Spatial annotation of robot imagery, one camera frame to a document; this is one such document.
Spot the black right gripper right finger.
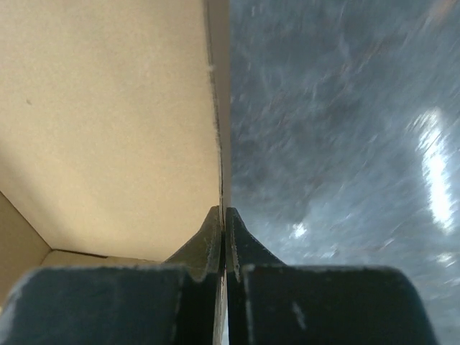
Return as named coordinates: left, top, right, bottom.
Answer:
left=225, top=208, right=438, bottom=345

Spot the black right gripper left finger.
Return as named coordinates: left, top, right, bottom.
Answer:
left=1, top=207, right=222, bottom=344

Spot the brown cardboard box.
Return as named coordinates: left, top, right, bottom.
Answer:
left=0, top=0, right=233, bottom=345

